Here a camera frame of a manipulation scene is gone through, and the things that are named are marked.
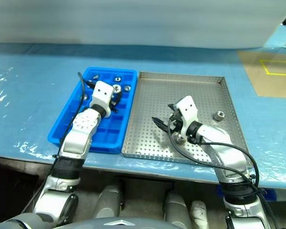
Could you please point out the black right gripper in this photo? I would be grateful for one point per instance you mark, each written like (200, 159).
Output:
(177, 120)

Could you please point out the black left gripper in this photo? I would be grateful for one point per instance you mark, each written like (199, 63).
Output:
(114, 101)

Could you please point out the small metal roller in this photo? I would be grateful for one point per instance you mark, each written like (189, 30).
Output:
(85, 96)
(178, 138)
(95, 76)
(116, 88)
(117, 78)
(127, 88)
(219, 116)

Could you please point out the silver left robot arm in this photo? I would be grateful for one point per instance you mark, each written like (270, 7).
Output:
(81, 128)

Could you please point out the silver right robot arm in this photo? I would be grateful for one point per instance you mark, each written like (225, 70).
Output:
(219, 138)

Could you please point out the perforated steel tray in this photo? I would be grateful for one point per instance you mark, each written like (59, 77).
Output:
(152, 107)

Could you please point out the blue compartment tray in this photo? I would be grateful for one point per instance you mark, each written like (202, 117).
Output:
(109, 133)

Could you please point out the blue plastic table cover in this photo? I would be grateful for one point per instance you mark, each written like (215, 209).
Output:
(38, 83)

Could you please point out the grey right robot leg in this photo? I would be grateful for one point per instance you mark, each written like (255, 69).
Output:
(176, 207)

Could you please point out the grey robot leg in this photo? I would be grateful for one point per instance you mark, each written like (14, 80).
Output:
(109, 202)
(176, 207)

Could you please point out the grey left robot leg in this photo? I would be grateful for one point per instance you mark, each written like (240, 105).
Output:
(109, 202)

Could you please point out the white robot foot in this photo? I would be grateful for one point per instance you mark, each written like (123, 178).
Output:
(200, 212)

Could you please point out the brown cardboard sheet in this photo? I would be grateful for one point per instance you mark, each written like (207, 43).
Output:
(264, 83)

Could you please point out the grey robot torso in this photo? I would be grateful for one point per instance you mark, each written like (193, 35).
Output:
(119, 224)

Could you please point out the blue plastic crate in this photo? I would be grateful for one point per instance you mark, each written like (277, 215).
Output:
(269, 193)

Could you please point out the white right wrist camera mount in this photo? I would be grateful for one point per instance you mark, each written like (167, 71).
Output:
(188, 107)

